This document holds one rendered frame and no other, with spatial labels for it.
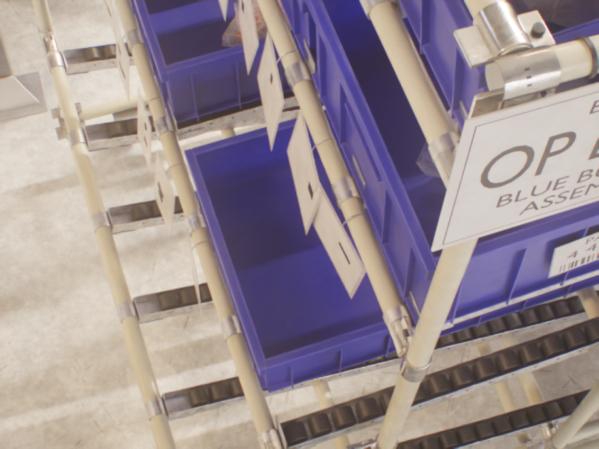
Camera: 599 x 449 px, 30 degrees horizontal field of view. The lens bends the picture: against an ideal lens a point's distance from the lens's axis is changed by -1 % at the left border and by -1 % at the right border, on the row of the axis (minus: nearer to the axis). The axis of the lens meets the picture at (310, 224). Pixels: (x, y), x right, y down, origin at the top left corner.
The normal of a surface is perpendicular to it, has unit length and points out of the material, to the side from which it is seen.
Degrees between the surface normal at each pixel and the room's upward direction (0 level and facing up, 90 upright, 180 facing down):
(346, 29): 90
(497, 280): 90
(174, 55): 3
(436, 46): 98
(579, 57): 27
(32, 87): 0
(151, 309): 11
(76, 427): 0
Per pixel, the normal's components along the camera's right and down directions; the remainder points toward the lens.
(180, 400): 0.22, -0.51
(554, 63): 0.19, -0.04
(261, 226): 0.00, -0.45
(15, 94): 0.29, 0.85
